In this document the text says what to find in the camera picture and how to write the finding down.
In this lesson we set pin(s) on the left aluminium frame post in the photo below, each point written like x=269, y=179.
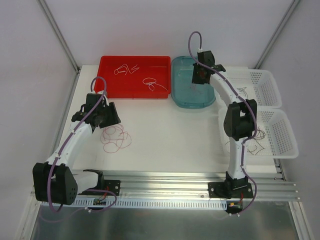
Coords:
x=57, y=32

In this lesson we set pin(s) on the upper white perforated basket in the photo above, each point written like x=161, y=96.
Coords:
x=255, y=84

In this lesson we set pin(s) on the right aluminium frame post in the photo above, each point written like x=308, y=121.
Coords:
x=278, y=31

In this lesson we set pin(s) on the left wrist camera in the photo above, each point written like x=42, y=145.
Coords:
x=105, y=99

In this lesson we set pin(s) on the white slotted cable duct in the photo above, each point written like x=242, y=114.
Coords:
x=201, y=204

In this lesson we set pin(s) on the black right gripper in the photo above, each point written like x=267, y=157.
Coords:
x=200, y=75

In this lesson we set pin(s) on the red plastic bin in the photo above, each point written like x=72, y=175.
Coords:
x=136, y=77

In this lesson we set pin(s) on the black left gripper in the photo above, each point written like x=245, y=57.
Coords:
x=110, y=114

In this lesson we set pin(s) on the aluminium frame post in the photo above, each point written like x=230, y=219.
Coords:
x=278, y=31
x=57, y=32

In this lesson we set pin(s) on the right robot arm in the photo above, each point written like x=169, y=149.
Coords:
x=240, y=125

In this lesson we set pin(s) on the teal translucent plastic bin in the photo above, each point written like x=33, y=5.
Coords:
x=186, y=94

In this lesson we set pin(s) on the white perforated basket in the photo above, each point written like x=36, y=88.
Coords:
x=255, y=84
x=275, y=138

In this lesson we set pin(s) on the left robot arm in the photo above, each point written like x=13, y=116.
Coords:
x=53, y=179

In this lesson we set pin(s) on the lower white perforated basket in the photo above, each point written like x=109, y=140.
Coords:
x=275, y=138

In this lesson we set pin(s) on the aluminium mounting rail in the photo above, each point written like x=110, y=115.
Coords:
x=193, y=186

